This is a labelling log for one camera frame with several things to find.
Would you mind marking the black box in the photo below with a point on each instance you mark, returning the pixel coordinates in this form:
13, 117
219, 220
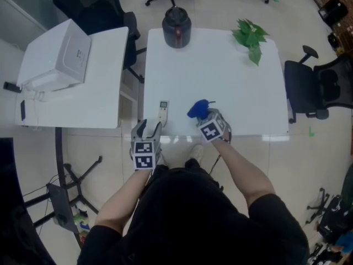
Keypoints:
333, 10

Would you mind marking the green leafy plant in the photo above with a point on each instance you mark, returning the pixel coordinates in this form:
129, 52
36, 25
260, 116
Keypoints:
251, 37

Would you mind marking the blue cloth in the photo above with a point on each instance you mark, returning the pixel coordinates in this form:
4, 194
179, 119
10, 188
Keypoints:
200, 109

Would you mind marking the person's black shirt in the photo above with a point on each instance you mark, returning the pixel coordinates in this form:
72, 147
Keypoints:
190, 225

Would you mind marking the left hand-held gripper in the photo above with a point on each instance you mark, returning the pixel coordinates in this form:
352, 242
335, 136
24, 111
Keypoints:
143, 154

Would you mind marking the black phone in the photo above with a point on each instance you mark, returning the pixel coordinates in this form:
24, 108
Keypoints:
22, 109

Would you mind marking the white printer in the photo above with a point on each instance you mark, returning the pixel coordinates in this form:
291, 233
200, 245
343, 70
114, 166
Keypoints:
52, 57

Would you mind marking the grey cabinet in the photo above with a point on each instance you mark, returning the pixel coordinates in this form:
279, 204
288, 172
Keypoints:
16, 12

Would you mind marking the person's white shoe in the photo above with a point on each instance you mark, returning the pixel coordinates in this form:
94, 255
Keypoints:
197, 151

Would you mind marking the tall black mesh office chair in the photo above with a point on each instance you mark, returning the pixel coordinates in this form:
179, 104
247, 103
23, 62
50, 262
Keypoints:
91, 7

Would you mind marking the black table leg frame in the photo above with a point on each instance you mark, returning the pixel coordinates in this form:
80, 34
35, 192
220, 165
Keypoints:
59, 159

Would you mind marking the black office chair with armrests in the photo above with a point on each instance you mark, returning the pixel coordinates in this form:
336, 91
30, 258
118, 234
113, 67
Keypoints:
306, 87

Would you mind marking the black tripod stand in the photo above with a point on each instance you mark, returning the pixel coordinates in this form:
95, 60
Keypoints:
321, 206

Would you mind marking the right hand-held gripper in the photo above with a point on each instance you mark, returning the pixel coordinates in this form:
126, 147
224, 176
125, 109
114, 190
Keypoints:
212, 128

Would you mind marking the person's left forearm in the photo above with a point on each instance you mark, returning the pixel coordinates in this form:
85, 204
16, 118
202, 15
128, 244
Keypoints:
121, 200

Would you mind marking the person's right forearm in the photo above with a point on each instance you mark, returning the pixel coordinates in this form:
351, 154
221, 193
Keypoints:
245, 175

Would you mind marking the black kettle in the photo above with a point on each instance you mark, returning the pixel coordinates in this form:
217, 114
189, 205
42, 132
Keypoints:
176, 26

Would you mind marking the white remote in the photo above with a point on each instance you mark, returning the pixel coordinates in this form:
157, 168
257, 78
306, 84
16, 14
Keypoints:
163, 112

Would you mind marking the small black device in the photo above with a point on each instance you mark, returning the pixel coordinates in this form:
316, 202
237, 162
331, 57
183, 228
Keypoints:
11, 87

